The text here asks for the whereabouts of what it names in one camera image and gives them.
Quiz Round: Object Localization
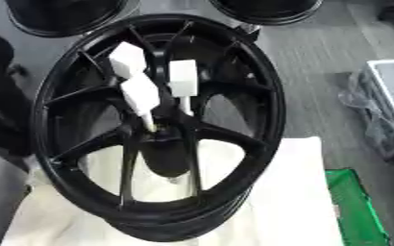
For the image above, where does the green flat board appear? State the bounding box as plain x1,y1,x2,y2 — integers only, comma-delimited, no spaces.
323,168,392,246

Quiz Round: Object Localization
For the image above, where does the black round wheel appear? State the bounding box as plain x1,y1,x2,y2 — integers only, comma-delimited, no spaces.
3,0,142,38
207,0,325,27

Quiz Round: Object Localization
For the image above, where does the black spoked wheel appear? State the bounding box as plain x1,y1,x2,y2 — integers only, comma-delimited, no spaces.
29,13,288,243

